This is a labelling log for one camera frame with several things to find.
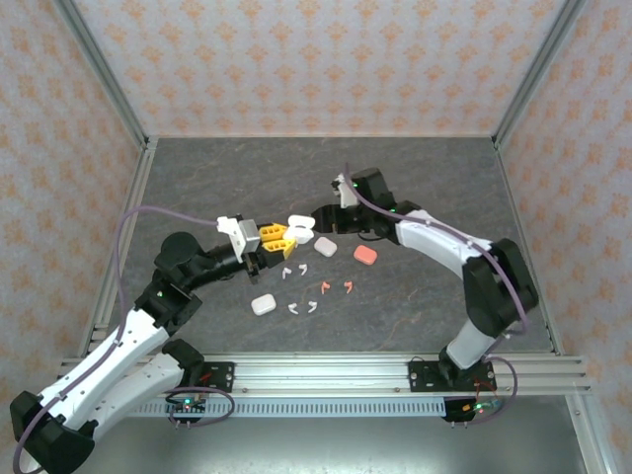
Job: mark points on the white earbud charging case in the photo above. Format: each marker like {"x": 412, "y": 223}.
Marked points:
{"x": 301, "y": 222}
{"x": 262, "y": 304}

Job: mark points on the pale lilac earbud charging case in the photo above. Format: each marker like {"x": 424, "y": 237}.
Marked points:
{"x": 325, "y": 246}

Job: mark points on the coral earbud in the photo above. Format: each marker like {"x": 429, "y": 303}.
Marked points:
{"x": 348, "y": 286}
{"x": 324, "y": 287}

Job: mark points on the white earbud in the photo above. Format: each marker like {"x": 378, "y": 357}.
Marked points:
{"x": 312, "y": 306}
{"x": 292, "y": 309}

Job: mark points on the coral earbud charging case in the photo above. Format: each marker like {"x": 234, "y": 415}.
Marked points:
{"x": 365, "y": 255}

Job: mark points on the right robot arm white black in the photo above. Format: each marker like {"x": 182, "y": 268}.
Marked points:
{"x": 444, "y": 242}

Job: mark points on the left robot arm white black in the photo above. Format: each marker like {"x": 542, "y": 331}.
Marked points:
{"x": 123, "y": 340}

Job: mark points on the control board with LEDs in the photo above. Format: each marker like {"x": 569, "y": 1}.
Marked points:
{"x": 186, "y": 407}
{"x": 464, "y": 409}

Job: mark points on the grey metal panel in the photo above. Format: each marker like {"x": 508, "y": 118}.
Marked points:
{"x": 321, "y": 449}

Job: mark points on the aluminium side rail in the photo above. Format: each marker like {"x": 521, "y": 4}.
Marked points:
{"x": 134, "y": 197}
{"x": 514, "y": 197}

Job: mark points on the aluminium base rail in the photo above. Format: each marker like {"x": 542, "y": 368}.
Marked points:
{"x": 321, "y": 375}

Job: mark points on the aluminium frame post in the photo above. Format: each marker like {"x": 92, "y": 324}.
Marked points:
{"x": 104, "y": 74}
{"x": 536, "y": 74}

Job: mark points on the aluminium frame leg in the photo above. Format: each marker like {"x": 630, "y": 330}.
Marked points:
{"x": 595, "y": 449}

